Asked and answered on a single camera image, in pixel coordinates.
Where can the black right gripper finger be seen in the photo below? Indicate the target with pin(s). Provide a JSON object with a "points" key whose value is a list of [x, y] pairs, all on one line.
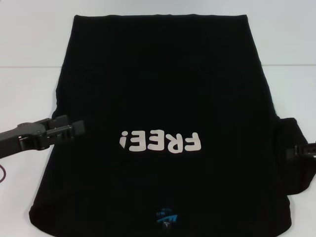
{"points": [[300, 150]]}

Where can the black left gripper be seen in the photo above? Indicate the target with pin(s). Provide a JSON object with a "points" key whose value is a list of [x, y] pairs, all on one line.
{"points": [[22, 138]]}

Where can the black shirt with FREE print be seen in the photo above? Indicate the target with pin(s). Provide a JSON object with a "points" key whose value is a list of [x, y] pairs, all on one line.
{"points": [[158, 98]]}

